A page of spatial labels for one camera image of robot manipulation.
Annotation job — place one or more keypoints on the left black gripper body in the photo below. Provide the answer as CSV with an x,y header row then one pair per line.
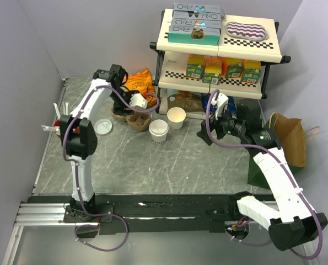
x,y
119,104

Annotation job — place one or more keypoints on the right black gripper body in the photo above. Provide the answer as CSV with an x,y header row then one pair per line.
x,y
226,125

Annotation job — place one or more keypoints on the brown cardboard cup carrier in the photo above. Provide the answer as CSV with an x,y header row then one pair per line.
x,y
137,121

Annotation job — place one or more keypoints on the white plastic cup lid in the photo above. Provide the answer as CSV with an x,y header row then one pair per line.
x,y
158,127

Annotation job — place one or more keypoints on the white paper coffee cup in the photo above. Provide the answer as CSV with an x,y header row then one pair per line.
x,y
159,139

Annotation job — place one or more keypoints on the brown paper bag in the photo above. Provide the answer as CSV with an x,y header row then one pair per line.
x,y
293,139

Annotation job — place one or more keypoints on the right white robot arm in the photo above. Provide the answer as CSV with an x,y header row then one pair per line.
x,y
295,222

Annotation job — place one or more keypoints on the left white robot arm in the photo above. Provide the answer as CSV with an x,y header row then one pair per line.
x,y
79,140

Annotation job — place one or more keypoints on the blue snack bag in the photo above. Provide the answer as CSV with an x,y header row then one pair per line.
x,y
230,107

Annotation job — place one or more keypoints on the orange kettle chips bag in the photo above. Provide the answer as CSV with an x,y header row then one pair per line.
x,y
142,82

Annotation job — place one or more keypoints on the brown snack bag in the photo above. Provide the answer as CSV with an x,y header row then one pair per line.
x,y
188,101

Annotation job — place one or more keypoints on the green juice carton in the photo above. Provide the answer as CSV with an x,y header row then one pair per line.
x,y
232,68
251,72
195,66

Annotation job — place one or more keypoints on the dark green paper bag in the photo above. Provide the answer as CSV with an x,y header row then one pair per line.
x,y
255,176

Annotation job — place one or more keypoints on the red straw holder cup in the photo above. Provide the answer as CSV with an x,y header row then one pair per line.
x,y
57,127

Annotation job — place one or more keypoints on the cream three-tier shelf rack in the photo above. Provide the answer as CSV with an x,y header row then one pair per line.
x,y
233,55

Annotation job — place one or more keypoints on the teal front R&O box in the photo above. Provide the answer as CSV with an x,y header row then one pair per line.
x,y
193,35

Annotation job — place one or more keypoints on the purple wavy pattern pouch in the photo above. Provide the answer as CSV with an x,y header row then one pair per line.
x,y
252,32

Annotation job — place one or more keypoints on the grey back R&O box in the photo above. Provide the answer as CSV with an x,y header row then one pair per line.
x,y
198,11

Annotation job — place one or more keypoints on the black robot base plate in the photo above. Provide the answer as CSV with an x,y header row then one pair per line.
x,y
112,214

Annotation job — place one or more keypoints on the aluminium rail frame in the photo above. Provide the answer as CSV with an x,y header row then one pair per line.
x,y
35,214

